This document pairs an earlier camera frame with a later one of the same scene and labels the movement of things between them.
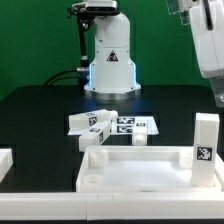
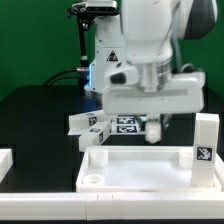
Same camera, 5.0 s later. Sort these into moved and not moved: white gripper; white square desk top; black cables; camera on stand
Moved: white gripper
Not moved: white square desk top; camera on stand; black cables
